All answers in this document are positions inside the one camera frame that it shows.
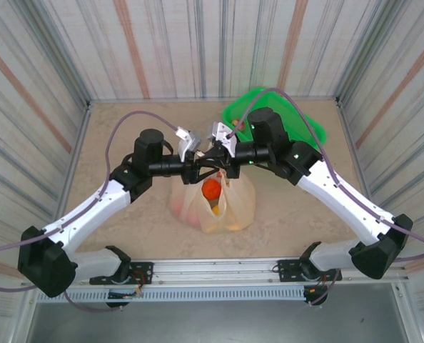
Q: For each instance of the translucent printed plastic bag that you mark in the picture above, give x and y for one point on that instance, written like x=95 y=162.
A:
x=240 y=203

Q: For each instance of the fake red-orange round fruit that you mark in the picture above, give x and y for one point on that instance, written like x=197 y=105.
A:
x=212 y=189

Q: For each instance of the fake yellow mango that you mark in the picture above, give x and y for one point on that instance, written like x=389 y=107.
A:
x=216 y=210

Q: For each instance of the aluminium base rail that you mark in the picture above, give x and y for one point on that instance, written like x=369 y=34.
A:
x=215 y=271

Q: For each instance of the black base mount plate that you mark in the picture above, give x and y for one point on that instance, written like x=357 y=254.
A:
x=287 y=271
x=144 y=271

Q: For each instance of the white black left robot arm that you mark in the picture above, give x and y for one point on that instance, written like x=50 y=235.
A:
x=90 y=211

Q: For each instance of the metal frame rail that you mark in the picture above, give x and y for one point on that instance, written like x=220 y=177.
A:
x=81 y=135
x=356 y=150

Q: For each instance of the green plastic basket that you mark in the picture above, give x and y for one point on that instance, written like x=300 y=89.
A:
x=240 y=103

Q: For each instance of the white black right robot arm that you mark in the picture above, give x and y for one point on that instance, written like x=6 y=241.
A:
x=340 y=200

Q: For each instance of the red apple toy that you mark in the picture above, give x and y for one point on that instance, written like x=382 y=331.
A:
x=236 y=123

